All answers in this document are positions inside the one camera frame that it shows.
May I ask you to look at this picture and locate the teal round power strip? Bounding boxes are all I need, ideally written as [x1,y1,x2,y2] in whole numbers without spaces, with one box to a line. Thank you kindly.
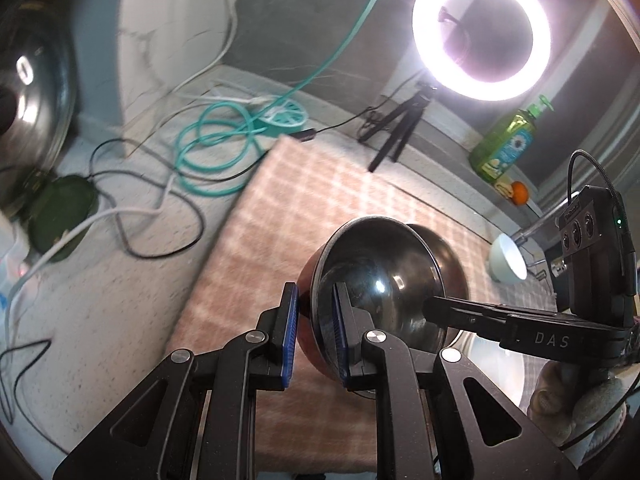
[254,99,309,138]

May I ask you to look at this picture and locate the orange fruit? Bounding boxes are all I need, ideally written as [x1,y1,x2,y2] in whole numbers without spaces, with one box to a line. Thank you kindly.
[511,181,529,206]

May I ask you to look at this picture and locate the large stainless steel bowl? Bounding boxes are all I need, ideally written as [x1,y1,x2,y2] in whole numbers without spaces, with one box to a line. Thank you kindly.
[406,222,471,351]

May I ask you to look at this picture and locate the black usb hub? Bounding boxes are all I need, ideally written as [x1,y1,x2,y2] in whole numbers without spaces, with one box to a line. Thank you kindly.
[291,128,318,142]

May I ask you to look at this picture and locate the gloved hand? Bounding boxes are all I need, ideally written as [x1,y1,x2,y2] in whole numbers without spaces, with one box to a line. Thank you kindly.
[527,361,625,445]

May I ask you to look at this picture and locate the black cable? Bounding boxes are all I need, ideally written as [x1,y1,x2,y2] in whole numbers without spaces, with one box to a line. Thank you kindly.
[0,71,426,456]

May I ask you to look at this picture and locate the plaid checkered table cloth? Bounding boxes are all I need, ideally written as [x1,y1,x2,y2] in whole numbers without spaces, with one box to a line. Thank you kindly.
[167,136,555,474]

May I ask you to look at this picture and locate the teal power cable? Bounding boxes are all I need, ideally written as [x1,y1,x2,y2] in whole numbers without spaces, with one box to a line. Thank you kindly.
[174,0,404,198]

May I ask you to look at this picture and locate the ring light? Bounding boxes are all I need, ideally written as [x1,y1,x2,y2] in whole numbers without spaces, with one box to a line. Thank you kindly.
[412,0,551,102]

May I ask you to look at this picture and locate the light blue ceramic bowl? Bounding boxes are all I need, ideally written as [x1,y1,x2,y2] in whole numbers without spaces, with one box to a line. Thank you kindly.
[487,233,527,285]

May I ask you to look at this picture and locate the floral deep plate pink flowers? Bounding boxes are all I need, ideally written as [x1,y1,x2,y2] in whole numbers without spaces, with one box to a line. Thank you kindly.
[451,332,525,406]

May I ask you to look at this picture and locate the green dish soap bottle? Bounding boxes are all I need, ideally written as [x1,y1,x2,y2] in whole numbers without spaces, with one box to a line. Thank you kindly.
[469,94,553,183]

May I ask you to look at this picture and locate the yellow sponge cloth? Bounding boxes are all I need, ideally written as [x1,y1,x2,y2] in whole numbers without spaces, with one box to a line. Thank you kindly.
[494,180,513,200]

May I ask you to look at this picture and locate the red steel-lined bowl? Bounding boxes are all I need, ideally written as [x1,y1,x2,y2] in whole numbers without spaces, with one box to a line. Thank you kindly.
[297,216,446,380]

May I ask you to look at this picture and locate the black mini tripod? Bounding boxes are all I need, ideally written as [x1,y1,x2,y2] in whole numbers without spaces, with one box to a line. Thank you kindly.
[358,84,437,172]

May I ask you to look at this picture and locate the chrome kitchen faucet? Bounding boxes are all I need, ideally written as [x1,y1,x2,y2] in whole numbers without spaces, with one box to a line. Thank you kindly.
[511,198,567,247]

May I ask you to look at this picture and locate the white power cable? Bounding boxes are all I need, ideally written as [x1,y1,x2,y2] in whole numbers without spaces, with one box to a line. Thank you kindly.
[0,0,271,426]

